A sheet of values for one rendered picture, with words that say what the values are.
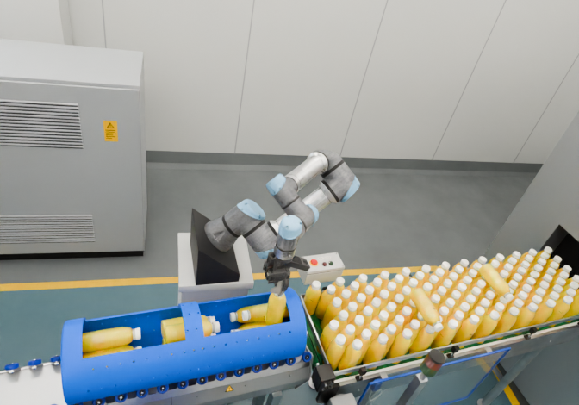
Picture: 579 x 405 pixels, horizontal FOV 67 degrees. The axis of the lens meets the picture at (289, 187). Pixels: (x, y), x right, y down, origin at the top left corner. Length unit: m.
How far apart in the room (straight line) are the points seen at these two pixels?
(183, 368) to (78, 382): 0.34
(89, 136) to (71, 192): 0.46
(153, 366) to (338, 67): 3.22
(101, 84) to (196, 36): 1.39
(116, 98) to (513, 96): 4.10
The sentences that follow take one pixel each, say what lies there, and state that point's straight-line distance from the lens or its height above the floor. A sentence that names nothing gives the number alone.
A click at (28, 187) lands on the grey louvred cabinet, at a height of 0.70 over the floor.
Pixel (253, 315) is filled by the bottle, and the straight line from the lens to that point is 1.88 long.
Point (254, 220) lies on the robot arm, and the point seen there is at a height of 1.42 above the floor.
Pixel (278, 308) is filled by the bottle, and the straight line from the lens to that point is 1.75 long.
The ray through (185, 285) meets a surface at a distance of 1.93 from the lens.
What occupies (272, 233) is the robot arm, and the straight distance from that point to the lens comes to 1.83.
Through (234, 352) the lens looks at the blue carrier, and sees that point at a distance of 1.75.
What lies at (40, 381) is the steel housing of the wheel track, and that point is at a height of 0.93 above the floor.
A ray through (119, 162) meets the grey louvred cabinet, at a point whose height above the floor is 0.92.
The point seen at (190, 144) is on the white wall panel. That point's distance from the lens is 4.39.
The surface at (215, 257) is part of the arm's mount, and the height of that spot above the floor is 1.30.
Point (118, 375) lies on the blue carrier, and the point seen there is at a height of 1.16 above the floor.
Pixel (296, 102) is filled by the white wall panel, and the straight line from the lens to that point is 4.29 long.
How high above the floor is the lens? 2.65
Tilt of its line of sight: 37 degrees down
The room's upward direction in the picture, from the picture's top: 13 degrees clockwise
